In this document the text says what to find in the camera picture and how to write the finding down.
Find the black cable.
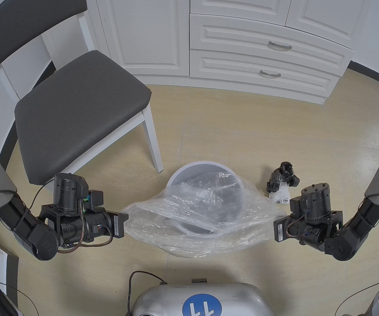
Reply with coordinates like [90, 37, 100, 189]
[128, 270, 167, 316]

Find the clear plastic bag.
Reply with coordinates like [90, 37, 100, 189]
[123, 171, 287, 259]

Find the white wardrobe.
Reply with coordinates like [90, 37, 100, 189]
[82, 0, 371, 105]

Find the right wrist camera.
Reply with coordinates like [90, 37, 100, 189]
[290, 198, 306, 220]

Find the clear printed wrapper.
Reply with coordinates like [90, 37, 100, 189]
[268, 181, 290, 204]

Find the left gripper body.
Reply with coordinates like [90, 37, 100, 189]
[61, 210, 130, 245]

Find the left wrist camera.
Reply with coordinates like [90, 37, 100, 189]
[84, 190, 105, 214]

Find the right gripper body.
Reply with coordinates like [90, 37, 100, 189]
[273, 217, 325, 247]

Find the grey and white chair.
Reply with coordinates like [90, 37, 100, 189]
[0, 0, 164, 186]

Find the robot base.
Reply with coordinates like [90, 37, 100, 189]
[133, 282, 277, 316]

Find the crumpled black plastic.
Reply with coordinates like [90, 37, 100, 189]
[266, 161, 301, 192]

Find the white trash bin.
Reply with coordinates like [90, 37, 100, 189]
[163, 160, 246, 259]

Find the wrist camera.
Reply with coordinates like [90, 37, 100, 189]
[84, 190, 105, 214]
[290, 198, 306, 220]

